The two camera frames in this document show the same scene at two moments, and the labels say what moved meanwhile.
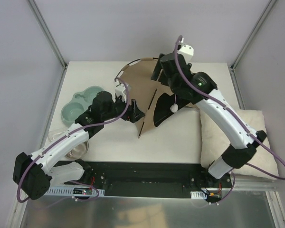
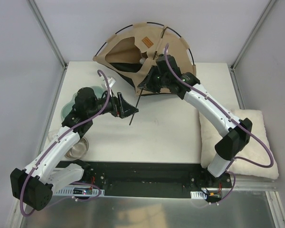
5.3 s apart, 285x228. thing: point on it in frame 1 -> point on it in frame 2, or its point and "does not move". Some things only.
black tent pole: x=130 y=63 -> x=149 y=22
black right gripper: x=161 y=63 -> x=151 y=79
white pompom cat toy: x=174 y=108 -> x=142 y=60
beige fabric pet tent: x=156 y=99 -> x=131 y=52
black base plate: x=139 y=179 does not move
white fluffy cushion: x=215 y=141 does not move
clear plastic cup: x=53 y=134 does not move
